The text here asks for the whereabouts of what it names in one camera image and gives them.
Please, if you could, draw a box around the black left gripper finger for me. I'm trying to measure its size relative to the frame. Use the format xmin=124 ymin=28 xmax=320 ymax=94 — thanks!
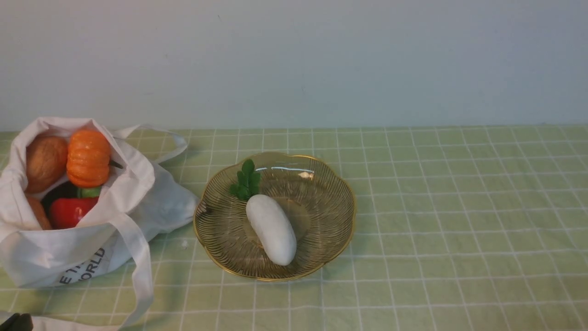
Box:
xmin=0 ymin=314 xmax=33 ymax=331

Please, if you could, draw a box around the white toy radish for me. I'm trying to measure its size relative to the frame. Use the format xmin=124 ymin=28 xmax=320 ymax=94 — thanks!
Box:
xmin=230 ymin=159 xmax=297 ymax=266

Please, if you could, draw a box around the red toy bell pepper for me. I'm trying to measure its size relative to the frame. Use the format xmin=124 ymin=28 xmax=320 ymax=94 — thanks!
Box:
xmin=41 ymin=182 xmax=102 ymax=229

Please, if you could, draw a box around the white canvas tote bag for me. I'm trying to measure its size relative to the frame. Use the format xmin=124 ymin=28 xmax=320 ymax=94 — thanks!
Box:
xmin=1 ymin=117 xmax=198 ymax=331

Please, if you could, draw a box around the orange toy pumpkin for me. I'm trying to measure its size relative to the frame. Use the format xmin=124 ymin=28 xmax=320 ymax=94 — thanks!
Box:
xmin=67 ymin=129 xmax=123 ymax=188

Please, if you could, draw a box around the small brown toy vegetable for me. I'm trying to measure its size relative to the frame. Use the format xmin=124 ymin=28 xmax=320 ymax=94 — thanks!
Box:
xmin=26 ymin=195 xmax=52 ymax=230

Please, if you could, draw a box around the brown toy potato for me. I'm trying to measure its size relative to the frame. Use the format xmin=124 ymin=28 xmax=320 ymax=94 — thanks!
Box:
xmin=25 ymin=136 xmax=68 ymax=194

